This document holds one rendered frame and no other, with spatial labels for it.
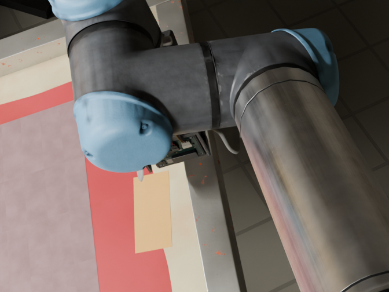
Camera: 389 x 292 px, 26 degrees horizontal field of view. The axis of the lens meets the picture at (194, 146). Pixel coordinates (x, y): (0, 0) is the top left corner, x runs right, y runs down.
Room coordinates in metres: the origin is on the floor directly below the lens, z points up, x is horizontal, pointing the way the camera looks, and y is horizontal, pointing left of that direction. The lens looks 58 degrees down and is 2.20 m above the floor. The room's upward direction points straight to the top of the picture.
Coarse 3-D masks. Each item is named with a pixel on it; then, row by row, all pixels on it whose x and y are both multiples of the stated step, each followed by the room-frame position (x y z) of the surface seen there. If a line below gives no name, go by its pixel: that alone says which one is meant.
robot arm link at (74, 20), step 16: (64, 0) 0.48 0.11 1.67; (80, 0) 0.47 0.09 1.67; (96, 0) 0.47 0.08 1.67; (112, 0) 0.48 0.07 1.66; (128, 0) 0.49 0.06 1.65; (144, 0) 0.51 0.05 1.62; (64, 16) 0.47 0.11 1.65; (80, 16) 0.47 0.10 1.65; (96, 16) 0.47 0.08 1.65; (112, 16) 0.47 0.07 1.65; (128, 16) 0.47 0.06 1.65; (144, 16) 0.49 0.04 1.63; (160, 32) 0.52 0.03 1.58
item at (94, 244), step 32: (32, 224) 0.50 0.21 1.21; (64, 224) 0.49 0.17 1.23; (96, 224) 0.48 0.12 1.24; (128, 224) 0.48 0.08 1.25; (0, 256) 0.46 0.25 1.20; (32, 256) 0.45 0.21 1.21; (64, 256) 0.45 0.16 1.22; (96, 256) 0.44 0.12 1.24; (128, 256) 0.43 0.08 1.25; (160, 256) 0.43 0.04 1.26; (0, 288) 0.42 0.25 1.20; (32, 288) 0.41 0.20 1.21; (64, 288) 0.40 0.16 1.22; (96, 288) 0.40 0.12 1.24; (128, 288) 0.39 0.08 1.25; (160, 288) 0.39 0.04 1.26
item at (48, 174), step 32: (32, 96) 0.70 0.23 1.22; (64, 96) 0.69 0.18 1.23; (0, 128) 0.66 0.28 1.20; (32, 128) 0.65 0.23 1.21; (64, 128) 0.64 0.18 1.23; (0, 160) 0.60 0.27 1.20; (32, 160) 0.59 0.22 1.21; (64, 160) 0.58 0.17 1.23; (0, 192) 0.55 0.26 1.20; (32, 192) 0.54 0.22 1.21; (64, 192) 0.54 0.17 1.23; (96, 192) 0.53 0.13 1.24; (128, 192) 0.52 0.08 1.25; (0, 224) 0.50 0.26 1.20
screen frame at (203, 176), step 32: (160, 0) 0.79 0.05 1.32; (32, 32) 0.78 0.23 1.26; (64, 32) 0.77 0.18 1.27; (192, 32) 0.75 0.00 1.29; (0, 64) 0.75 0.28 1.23; (32, 64) 0.75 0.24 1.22; (192, 160) 0.53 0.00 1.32; (192, 192) 0.49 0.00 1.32; (224, 192) 0.49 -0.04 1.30; (224, 224) 0.44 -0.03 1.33; (224, 256) 0.40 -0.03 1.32; (224, 288) 0.36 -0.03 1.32
